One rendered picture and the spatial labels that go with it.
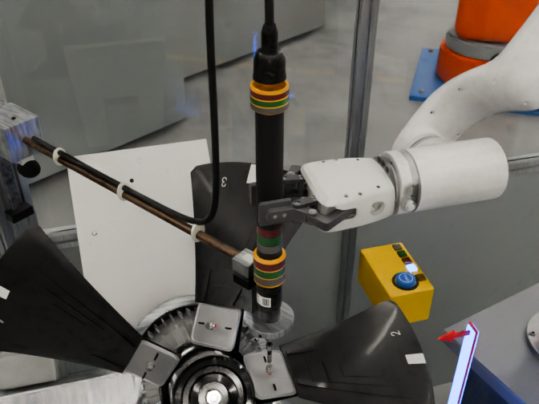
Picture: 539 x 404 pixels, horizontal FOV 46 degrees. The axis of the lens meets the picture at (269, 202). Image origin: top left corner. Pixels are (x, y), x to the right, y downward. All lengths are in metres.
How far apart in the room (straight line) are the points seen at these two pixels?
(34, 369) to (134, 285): 0.22
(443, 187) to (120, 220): 0.61
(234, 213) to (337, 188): 0.26
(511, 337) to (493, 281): 0.82
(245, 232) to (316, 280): 0.95
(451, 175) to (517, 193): 1.23
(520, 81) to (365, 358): 0.48
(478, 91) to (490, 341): 0.67
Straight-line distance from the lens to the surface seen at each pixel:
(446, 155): 0.85
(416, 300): 1.36
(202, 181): 1.05
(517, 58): 0.87
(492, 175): 0.87
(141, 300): 1.20
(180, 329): 1.09
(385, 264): 1.39
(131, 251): 1.20
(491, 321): 1.48
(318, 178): 0.80
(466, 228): 2.03
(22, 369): 1.14
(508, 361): 1.40
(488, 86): 0.89
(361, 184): 0.80
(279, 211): 0.77
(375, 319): 1.11
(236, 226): 0.99
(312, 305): 1.98
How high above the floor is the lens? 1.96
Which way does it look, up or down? 35 degrees down
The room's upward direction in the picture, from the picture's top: straight up
